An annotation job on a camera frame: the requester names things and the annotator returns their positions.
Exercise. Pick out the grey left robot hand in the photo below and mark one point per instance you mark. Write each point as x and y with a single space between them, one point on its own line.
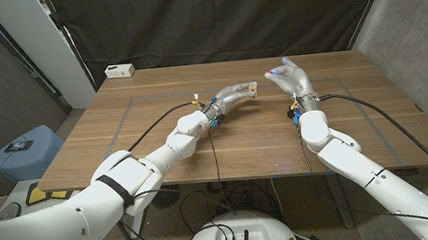
233 94

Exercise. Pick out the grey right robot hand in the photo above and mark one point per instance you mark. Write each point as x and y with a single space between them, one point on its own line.
297 82

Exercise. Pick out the small wooden block with holes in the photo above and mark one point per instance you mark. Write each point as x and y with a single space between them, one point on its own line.
253 91

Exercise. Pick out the red screw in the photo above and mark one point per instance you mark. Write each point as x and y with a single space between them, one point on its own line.
267 72

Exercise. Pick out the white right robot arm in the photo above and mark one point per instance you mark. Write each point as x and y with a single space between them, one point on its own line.
352 162

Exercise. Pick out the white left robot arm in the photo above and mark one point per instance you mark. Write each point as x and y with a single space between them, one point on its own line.
51 230

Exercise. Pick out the black backdrop curtain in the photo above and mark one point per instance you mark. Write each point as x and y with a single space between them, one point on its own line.
208 18

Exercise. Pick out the black backdrop stand pole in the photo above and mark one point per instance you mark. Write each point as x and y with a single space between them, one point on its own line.
368 2
69 43

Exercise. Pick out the white power strip box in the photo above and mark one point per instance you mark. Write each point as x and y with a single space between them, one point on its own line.
119 71

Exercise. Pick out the black round floor fan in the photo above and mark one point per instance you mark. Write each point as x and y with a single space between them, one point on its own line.
172 197

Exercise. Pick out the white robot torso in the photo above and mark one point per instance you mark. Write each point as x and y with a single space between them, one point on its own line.
256 230

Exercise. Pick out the grey table leg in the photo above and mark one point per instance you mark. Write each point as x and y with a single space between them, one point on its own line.
345 213

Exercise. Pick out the white table leg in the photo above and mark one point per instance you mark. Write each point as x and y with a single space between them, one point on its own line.
137 226

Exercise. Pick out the white base with yellow mark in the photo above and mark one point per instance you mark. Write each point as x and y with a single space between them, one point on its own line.
44 193

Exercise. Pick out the blue stool with phone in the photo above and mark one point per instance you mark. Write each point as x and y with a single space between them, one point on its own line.
25 162

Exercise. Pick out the black phone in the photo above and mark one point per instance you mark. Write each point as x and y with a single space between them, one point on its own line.
19 146

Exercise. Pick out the grey sneaker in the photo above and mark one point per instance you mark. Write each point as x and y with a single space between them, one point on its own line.
8 211

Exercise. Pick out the white wall panel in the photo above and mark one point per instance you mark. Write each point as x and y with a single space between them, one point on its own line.
41 46

